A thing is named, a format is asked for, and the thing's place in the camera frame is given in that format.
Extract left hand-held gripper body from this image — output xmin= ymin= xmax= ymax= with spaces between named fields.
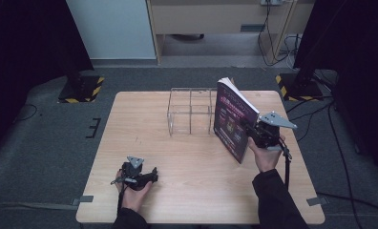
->
xmin=120 ymin=155 xmax=151 ymax=192

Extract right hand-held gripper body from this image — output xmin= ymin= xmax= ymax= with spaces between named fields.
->
xmin=251 ymin=111 xmax=299 ymax=151

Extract dark purple book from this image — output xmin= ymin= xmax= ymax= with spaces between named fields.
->
xmin=213 ymin=76 xmax=262 ymax=165

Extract clear acrylic organizer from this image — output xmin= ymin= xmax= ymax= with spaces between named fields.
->
xmin=166 ymin=87 xmax=220 ymax=137

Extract person's left hand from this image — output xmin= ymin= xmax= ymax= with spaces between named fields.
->
xmin=115 ymin=170 xmax=154 ymax=213

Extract person's right hand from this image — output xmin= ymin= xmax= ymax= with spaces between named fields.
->
xmin=247 ymin=134 xmax=287 ymax=174

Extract striped black stand base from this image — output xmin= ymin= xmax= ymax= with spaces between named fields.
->
xmin=57 ymin=74 xmax=106 ymax=104
xmin=275 ymin=73 xmax=325 ymax=102

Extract grey tape piece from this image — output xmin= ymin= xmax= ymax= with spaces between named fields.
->
xmin=305 ymin=196 xmax=330 ymax=207
xmin=71 ymin=195 xmax=95 ymax=207

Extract black stand pole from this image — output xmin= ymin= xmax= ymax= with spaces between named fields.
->
xmin=61 ymin=44 xmax=87 ymax=94
xmin=294 ymin=44 xmax=320 ymax=91

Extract light wooden desk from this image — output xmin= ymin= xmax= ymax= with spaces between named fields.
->
xmin=145 ymin=0 xmax=316 ymax=66

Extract dark curtain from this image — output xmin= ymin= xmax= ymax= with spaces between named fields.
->
xmin=0 ymin=0 xmax=95 ymax=163
xmin=293 ymin=0 xmax=378 ymax=175

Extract white panel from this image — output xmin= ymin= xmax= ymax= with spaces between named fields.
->
xmin=65 ymin=0 xmax=158 ymax=61

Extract left hand-held gripper cable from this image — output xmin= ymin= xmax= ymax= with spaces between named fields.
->
xmin=110 ymin=177 xmax=129 ymax=218

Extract hand-held gripper cable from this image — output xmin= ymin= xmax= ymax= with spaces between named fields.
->
xmin=110 ymin=177 xmax=129 ymax=218
xmin=277 ymin=137 xmax=294 ymax=192

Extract right hand-held gripper cable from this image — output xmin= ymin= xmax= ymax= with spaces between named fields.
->
xmin=277 ymin=137 xmax=294 ymax=192

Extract long black floor cable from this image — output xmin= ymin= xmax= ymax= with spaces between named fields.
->
xmin=327 ymin=103 xmax=365 ymax=229

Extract black hanging cables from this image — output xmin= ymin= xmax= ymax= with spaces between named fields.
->
xmin=257 ymin=0 xmax=304 ymax=68

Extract thin black floor cable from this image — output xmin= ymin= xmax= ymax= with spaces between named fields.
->
xmin=13 ymin=103 xmax=39 ymax=123

